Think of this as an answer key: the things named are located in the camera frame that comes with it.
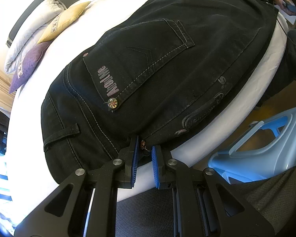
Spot beige curtain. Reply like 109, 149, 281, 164
0, 70, 15, 112

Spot purple cushion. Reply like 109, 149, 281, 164
9, 41, 53, 94

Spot yellow cushion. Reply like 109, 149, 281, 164
37, 1, 90, 44

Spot folded grey white duvet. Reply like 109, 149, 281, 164
4, 0, 67, 74

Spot blue plastic basket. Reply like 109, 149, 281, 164
208, 107, 296, 183

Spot black denim pants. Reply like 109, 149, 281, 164
41, 0, 278, 183

